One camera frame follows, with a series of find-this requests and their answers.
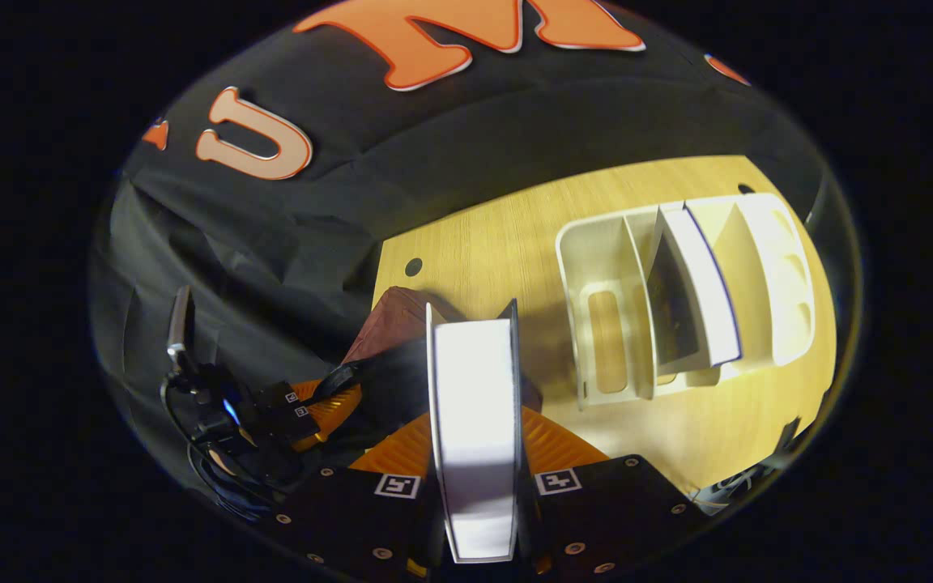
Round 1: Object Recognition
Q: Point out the white spine book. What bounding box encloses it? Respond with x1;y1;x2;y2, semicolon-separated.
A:
424;298;526;564

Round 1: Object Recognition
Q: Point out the maroon schoolbag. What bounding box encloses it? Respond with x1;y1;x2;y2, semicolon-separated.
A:
343;286;544;423

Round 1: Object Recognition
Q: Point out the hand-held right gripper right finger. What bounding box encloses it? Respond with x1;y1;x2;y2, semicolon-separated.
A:
515;405;710;580

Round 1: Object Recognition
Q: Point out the white bookshelf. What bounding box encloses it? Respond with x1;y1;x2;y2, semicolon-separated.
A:
556;193;817;408

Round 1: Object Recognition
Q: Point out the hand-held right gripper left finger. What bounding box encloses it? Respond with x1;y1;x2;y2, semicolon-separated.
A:
268;411;445;581

